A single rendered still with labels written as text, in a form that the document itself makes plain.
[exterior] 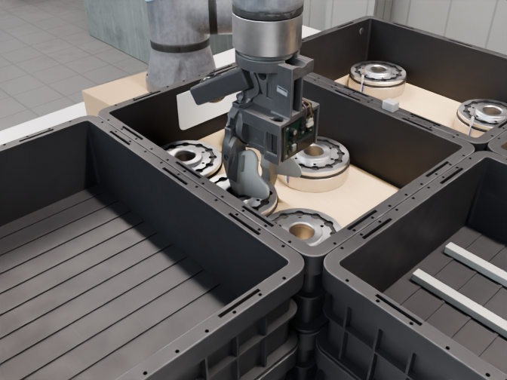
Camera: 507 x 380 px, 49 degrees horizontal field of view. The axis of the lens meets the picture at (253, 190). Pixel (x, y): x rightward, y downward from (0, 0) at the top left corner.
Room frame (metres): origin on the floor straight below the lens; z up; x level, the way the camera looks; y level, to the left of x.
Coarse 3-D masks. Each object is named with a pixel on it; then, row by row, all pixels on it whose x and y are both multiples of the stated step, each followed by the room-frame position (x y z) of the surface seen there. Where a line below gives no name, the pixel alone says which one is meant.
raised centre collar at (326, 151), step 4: (312, 144) 0.69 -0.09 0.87; (316, 144) 0.69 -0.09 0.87; (320, 144) 0.69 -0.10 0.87; (308, 148) 0.68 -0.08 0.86; (312, 148) 0.68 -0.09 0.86; (316, 148) 0.68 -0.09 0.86; (320, 148) 0.68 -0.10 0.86; (324, 148) 0.68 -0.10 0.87; (328, 148) 0.68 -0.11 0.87; (300, 152) 0.66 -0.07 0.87; (324, 152) 0.66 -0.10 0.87; (328, 152) 0.66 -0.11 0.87; (300, 156) 0.66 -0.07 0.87; (304, 156) 0.65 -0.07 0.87; (308, 156) 0.65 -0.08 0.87; (312, 156) 0.65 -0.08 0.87; (316, 156) 0.65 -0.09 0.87; (320, 156) 0.65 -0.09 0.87; (324, 156) 0.65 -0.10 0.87; (328, 156) 0.66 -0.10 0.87; (304, 160) 0.65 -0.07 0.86; (308, 160) 0.65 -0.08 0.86; (312, 160) 0.65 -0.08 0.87; (316, 160) 0.65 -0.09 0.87; (320, 160) 0.65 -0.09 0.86; (324, 160) 0.65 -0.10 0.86
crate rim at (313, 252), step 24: (216, 72) 0.79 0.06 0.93; (144, 96) 0.71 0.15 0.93; (336, 96) 0.72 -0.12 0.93; (408, 120) 0.64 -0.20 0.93; (144, 144) 0.58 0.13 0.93; (456, 144) 0.58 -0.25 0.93; (432, 168) 0.53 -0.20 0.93; (216, 192) 0.48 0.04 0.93; (408, 192) 0.48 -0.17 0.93; (264, 216) 0.44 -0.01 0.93; (360, 216) 0.44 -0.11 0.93; (288, 240) 0.40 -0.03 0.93; (336, 240) 0.40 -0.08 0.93; (312, 264) 0.38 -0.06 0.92
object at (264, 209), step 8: (216, 176) 0.61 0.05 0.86; (224, 176) 0.61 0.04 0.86; (272, 184) 0.59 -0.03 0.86; (272, 192) 0.57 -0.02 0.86; (256, 200) 0.56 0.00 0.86; (264, 200) 0.56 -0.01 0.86; (272, 200) 0.56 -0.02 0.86; (256, 208) 0.54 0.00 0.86; (264, 208) 0.54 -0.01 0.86; (272, 208) 0.55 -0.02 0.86
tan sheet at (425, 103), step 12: (408, 84) 0.97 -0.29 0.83; (408, 96) 0.92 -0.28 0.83; (420, 96) 0.92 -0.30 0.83; (432, 96) 0.92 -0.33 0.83; (408, 108) 0.87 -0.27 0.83; (420, 108) 0.87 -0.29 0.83; (432, 108) 0.87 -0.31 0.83; (444, 108) 0.87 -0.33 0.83; (456, 108) 0.87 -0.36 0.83; (432, 120) 0.83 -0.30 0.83; (444, 120) 0.83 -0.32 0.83
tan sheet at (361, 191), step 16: (352, 176) 0.66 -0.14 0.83; (368, 176) 0.66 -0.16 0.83; (288, 192) 0.62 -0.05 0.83; (304, 192) 0.62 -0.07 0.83; (320, 192) 0.62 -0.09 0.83; (336, 192) 0.62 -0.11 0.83; (352, 192) 0.62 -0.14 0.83; (368, 192) 0.62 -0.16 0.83; (384, 192) 0.62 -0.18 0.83; (288, 208) 0.58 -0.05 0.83; (320, 208) 0.58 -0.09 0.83; (336, 208) 0.58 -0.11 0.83; (352, 208) 0.58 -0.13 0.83; (368, 208) 0.58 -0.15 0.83
